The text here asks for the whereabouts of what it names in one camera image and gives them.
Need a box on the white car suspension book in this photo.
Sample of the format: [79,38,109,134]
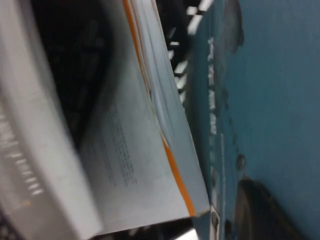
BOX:
[184,0,320,240]

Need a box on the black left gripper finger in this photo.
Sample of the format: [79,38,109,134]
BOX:
[234,178,307,240]

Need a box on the black mesh book stand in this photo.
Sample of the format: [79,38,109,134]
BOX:
[0,0,216,240]

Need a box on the white book with orange edge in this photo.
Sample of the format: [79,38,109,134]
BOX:
[79,0,211,236]

